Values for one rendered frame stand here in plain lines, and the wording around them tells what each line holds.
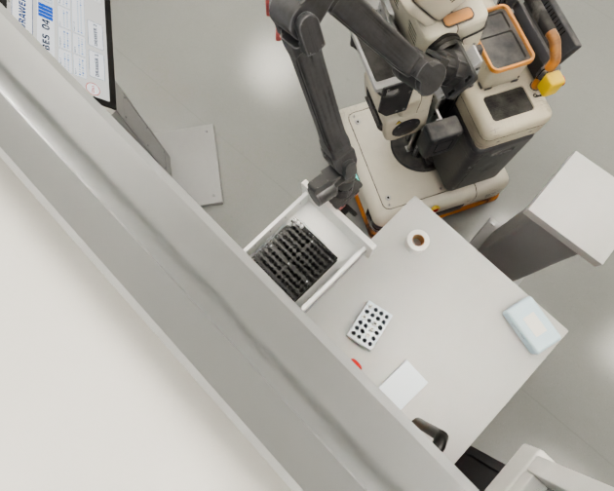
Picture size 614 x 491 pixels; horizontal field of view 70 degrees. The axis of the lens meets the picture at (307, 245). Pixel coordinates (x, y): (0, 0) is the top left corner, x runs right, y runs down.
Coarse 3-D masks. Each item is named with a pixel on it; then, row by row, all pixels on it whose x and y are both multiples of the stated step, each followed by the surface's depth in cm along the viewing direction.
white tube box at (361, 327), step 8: (368, 304) 133; (368, 312) 133; (376, 312) 133; (384, 312) 132; (360, 320) 132; (368, 320) 135; (376, 320) 135; (384, 320) 132; (352, 328) 131; (360, 328) 131; (368, 328) 131; (376, 328) 131; (384, 328) 131; (352, 336) 131; (360, 336) 134; (376, 336) 131; (360, 344) 133; (368, 344) 134
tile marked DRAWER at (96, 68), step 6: (90, 54) 132; (96, 54) 134; (90, 60) 132; (96, 60) 134; (102, 60) 135; (90, 66) 131; (96, 66) 133; (102, 66) 134; (90, 72) 130; (96, 72) 132; (102, 72) 134; (96, 78) 132; (102, 78) 133
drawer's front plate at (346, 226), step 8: (304, 184) 130; (312, 200) 135; (320, 208) 135; (328, 208) 128; (328, 216) 134; (336, 216) 128; (344, 216) 127; (336, 224) 134; (344, 224) 127; (352, 224) 126; (344, 232) 134; (352, 232) 127; (360, 232) 126; (352, 240) 133; (360, 240) 127; (368, 240) 125; (360, 248) 134; (368, 248) 127; (368, 256) 133
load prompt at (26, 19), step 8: (16, 0) 120; (24, 0) 122; (32, 0) 123; (16, 8) 119; (24, 8) 121; (32, 8) 123; (16, 16) 118; (24, 16) 120; (32, 16) 122; (24, 24) 120; (32, 24) 121; (32, 32) 121
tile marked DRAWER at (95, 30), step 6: (90, 24) 135; (96, 24) 137; (90, 30) 135; (96, 30) 137; (102, 30) 138; (90, 36) 134; (96, 36) 136; (102, 36) 138; (90, 42) 134; (96, 42) 135; (102, 42) 137; (96, 48) 135; (102, 48) 136
